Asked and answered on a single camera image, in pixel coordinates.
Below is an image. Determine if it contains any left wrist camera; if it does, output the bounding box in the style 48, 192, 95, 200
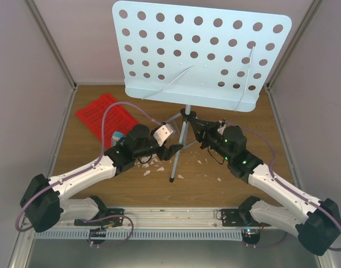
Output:
152, 123, 175, 147

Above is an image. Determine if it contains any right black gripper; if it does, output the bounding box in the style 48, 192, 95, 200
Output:
191, 118, 232, 162

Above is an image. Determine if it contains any grey slotted cable duct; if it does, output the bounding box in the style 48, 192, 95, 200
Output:
34, 228, 242, 241

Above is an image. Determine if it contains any aluminium front rail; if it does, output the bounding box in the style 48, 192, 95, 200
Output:
21, 205, 324, 230

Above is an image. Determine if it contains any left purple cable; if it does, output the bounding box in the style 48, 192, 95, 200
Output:
16, 102, 162, 233

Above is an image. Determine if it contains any light blue music stand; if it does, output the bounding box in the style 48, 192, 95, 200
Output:
112, 0, 295, 184

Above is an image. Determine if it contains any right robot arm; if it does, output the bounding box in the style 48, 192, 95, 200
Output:
189, 118, 341, 256

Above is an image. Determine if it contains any blue metronome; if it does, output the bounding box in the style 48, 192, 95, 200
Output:
111, 131, 126, 147

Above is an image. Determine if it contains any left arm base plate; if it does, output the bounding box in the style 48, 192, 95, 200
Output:
74, 208, 124, 238

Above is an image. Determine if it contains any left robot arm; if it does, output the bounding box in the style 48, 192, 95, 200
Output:
20, 124, 183, 233

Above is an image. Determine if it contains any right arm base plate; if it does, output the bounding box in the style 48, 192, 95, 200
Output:
220, 208, 253, 227

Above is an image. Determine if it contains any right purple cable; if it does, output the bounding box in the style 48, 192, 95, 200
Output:
228, 124, 341, 251

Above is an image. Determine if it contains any purple cable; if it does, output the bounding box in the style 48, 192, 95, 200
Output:
16, 102, 162, 233
228, 124, 341, 251

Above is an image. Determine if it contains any red sheet music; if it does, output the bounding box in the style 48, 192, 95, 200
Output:
76, 93, 140, 142
98, 93, 118, 106

